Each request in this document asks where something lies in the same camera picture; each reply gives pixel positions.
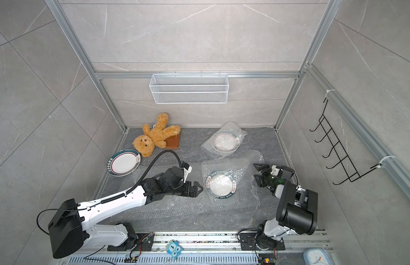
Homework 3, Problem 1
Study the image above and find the brown teddy bear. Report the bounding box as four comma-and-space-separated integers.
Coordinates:
133, 113, 181, 157

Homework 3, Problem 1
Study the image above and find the brown wooden block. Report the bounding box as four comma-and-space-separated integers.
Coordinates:
165, 134, 181, 150

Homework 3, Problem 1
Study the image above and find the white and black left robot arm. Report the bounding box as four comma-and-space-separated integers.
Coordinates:
48, 166, 203, 259

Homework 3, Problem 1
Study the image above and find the blue cartoon toy figure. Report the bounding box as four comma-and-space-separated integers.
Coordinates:
166, 240, 183, 259

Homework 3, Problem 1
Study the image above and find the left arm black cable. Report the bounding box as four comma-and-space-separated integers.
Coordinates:
36, 150, 184, 236

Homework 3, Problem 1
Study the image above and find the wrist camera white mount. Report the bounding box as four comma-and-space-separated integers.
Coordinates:
181, 161, 192, 183
271, 165, 281, 177

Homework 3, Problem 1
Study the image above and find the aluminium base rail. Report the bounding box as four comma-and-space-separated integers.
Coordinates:
59, 230, 339, 265

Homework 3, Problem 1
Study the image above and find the large bubble wrap sheet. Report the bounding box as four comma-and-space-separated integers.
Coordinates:
110, 161, 279, 223

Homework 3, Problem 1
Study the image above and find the bubble plate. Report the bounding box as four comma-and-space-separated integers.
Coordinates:
106, 149, 141, 177
205, 171, 237, 199
201, 121, 248, 159

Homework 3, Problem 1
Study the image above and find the white and blue clock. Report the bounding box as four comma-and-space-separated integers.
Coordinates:
303, 248, 332, 265

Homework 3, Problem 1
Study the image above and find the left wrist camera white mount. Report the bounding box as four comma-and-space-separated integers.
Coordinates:
181, 161, 192, 183

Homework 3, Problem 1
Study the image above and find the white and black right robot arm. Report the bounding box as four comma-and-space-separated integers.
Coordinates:
237, 163, 318, 251

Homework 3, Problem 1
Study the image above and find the white wire mesh basket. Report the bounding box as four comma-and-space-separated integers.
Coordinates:
149, 73, 229, 104

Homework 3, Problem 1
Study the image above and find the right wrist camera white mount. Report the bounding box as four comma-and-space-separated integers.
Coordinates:
271, 165, 281, 177

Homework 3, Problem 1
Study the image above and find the black wire hook rack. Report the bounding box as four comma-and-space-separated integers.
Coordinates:
309, 98, 382, 186

